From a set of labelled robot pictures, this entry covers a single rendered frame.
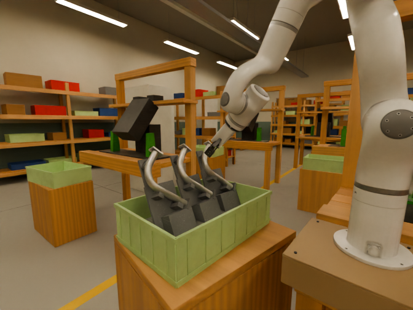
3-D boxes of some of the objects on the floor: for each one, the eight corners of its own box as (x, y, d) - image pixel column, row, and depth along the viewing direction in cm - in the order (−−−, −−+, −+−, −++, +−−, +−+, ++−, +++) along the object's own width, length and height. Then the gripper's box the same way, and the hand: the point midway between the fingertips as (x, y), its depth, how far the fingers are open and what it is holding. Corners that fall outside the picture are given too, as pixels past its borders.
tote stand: (177, 517, 72) (172, 311, 59) (124, 377, 112) (113, 234, 99) (286, 369, 115) (296, 231, 102) (219, 305, 155) (221, 200, 142)
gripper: (235, 137, 76) (209, 165, 86) (248, 121, 90) (225, 147, 100) (219, 123, 76) (195, 153, 87) (235, 109, 90) (213, 137, 100)
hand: (212, 149), depth 93 cm, fingers open, 8 cm apart
